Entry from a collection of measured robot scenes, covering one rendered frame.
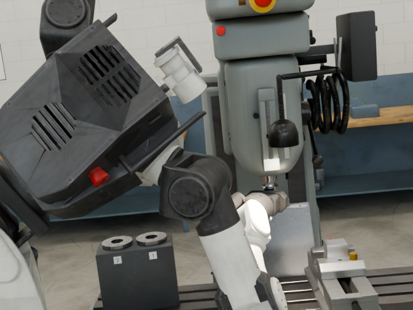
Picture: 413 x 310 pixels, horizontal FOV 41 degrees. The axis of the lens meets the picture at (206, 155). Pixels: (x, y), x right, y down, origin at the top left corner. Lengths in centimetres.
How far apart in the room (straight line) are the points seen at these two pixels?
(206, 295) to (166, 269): 17
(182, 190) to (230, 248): 15
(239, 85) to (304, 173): 62
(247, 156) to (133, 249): 43
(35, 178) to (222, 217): 35
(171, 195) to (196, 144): 479
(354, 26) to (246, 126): 51
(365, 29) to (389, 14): 420
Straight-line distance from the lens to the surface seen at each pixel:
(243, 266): 111
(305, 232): 198
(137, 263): 163
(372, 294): 153
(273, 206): 148
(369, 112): 531
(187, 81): 118
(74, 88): 101
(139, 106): 97
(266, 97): 142
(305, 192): 199
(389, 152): 609
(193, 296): 173
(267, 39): 141
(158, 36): 577
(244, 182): 197
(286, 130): 132
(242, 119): 146
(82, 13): 118
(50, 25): 118
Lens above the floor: 167
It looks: 11 degrees down
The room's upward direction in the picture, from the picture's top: 6 degrees counter-clockwise
